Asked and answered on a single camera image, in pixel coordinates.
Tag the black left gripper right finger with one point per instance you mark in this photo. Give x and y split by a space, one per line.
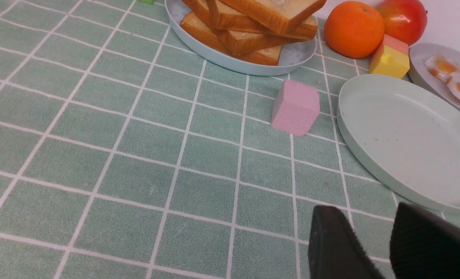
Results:
423 246

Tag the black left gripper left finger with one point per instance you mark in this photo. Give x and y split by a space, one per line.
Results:
334 251

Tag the fried egg moved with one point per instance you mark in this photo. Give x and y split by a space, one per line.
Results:
440 67

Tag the toast slice moved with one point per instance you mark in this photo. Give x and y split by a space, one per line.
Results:
222 17
280 16

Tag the pale green centre plate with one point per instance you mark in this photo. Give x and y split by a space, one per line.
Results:
405 136

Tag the grey egg plate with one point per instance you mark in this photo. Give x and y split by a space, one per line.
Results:
420 76

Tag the yellow cube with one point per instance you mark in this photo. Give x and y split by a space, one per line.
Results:
390 62

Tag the light blue bread plate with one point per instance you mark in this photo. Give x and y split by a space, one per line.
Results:
292 56

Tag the salmon pink cube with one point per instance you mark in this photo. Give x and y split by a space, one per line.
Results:
391 42

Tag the bottom toast slice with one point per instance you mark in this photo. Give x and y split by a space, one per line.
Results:
198 30

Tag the orange fruit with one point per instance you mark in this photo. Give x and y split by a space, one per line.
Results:
354 29

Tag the toast slice on plate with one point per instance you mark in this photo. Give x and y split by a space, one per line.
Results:
241 42

